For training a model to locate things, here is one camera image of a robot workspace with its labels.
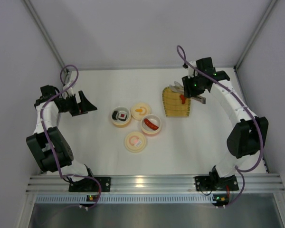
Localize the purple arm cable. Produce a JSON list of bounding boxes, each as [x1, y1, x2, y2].
[[35, 64, 103, 226], [176, 45, 266, 209]]

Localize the cream lid yellow handle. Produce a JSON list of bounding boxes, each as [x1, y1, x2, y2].
[[131, 102, 151, 120]]

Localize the red toy sausage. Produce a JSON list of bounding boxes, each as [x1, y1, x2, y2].
[[144, 118, 159, 131]]

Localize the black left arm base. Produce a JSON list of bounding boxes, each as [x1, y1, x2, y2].
[[68, 176, 111, 192]]

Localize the bamboo serving tray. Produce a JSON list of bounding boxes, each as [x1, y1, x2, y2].
[[162, 87, 191, 117]]

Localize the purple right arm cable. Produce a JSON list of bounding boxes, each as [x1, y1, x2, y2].
[[176, 45, 266, 209]]

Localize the cream lid pink handle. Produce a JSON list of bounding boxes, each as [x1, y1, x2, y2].
[[124, 132, 147, 153]]

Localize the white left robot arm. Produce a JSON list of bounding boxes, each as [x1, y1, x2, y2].
[[26, 85, 97, 172]]

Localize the metal serving tongs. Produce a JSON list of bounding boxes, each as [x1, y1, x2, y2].
[[169, 81, 206, 104]]

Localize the red sushi roll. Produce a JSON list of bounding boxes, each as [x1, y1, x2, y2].
[[118, 111, 128, 122]]

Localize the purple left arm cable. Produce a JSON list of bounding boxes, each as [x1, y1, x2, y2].
[[35, 64, 103, 226]]

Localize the yellow lunch box bowl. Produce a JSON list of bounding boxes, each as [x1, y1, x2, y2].
[[110, 106, 132, 128]]

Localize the green sushi roll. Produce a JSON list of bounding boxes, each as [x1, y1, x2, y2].
[[112, 111, 119, 120]]

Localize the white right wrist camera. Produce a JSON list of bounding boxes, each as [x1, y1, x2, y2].
[[183, 61, 198, 78]]

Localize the grey slotted cable duct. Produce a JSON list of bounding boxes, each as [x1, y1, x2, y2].
[[35, 193, 227, 204]]

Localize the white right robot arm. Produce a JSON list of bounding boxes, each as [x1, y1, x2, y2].
[[182, 57, 269, 179]]

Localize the pink lunch box bowl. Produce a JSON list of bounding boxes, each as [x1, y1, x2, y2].
[[140, 114, 162, 136]]

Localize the aluminium mounting rail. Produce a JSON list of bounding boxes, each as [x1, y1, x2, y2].
[[26, 173, 285, 194]]

